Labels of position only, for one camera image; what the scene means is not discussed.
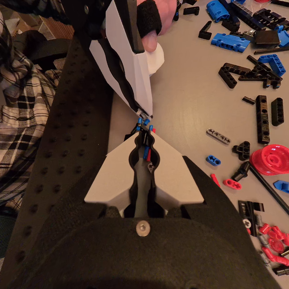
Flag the grey thin toy liftarm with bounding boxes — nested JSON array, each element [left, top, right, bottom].
[[206, 128, 231, 145]]

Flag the large black angled toy beam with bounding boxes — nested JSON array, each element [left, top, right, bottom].
[[218, 63, 251, 89]]

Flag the black chair armrest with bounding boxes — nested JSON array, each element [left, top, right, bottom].
[[14, 29, 70, 68]]

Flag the large red toy wheel hub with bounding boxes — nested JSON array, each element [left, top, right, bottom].
[[249, 144, 289, 176]]

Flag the grey desk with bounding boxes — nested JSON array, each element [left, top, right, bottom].
[[106, 0, 289, 271]]

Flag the small red toy liftarm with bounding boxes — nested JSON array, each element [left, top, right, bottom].
[[223, 179, 242, 190]]

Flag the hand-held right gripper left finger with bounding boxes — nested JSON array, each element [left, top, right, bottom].
[[84, 133, 140, 218]]

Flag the short black toy connector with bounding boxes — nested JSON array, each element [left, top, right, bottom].
[[183, 6, 200, 16]]

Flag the blue studded toy beam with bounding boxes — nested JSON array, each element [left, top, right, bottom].
[[211, 33, 251, 53]]

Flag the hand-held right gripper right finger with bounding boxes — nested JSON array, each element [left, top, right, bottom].
[[148, 132, 205, 213]]

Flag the long black toy axle rod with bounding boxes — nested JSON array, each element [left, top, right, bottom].
[[248, 161, 289, 215]]

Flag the blue curved toy panel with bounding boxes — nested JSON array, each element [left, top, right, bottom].
[[274, 25, 289, 48]]

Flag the blue flat toy panel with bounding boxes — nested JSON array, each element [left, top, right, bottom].
[[274, 180, 289, 193]]

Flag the small black flat toy tile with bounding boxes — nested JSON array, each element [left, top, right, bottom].
[[255, 30, 281, 45]]

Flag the black connector with pin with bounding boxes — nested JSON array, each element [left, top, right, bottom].
[[231, 162, 250, 181]]

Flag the person's left hand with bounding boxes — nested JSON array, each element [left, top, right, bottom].
[[141, 0, 177, 52]]

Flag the small black angled beam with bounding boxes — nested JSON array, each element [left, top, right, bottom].
[[199, 21, 213, 40]]

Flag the person's plaid shirt torso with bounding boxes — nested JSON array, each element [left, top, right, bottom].
[[0, 11, 62, 206]]

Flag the long black toy beam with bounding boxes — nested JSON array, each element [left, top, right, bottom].
[[256, 95, 270, 144]]

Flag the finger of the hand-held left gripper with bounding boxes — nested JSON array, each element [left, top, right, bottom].
[[104, 0, 153, 118], [89, 38, 141, 114]]

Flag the blue toy fender piece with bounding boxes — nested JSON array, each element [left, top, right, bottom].
[[207, 0, 230, 23]]

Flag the black triangular toy connector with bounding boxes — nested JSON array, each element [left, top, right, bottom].
[[233, 141, 250, 161]]

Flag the black blue toy brick assembly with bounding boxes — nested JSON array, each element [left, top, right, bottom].
[[124, 108, 157, 163]]

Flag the short black toy beam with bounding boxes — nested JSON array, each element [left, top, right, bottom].
[[271, 98, 284, 126]]

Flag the wide black studded toy beam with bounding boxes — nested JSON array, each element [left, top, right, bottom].
[[253, 8, 289, 30]]

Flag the small blue toy liftarm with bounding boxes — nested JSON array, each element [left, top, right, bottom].
[[206, 155, 221, 167]]

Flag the black dimpled panel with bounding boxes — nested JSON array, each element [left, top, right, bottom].
[[0, 38, 113, 289]]

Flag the pile of small toy pins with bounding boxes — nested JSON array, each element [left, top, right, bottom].
[[238, 200, 289, 276]]

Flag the black studded toy block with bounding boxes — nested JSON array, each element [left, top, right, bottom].
[[222, 18, 240, 32]]

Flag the blue angled toy beam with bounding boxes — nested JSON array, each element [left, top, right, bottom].
[[258, 54, 287, 77]]

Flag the long dark toy beam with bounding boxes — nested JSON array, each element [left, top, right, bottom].
[[230, 0, 267, 31]]

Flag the black joined toy beams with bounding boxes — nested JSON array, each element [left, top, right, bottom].
[[238, 55, 283, 89]]

